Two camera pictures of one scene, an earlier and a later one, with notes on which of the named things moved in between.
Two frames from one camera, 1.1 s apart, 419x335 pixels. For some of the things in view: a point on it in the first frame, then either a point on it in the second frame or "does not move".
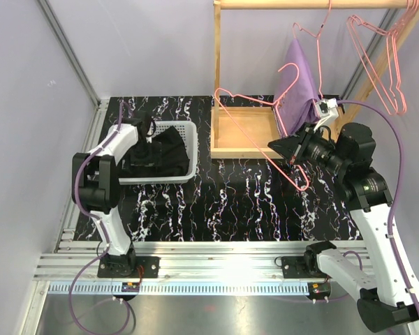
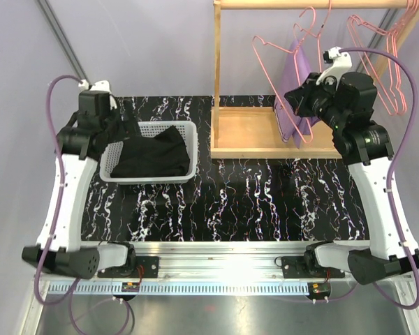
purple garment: [295, 103] does not move
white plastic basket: [188, 132] does not move
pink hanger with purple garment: [318, 37] does not move
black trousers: [163, 155] does not move
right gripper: [294, 148] to [299, 98]
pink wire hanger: [282, 120] to [293, 51]
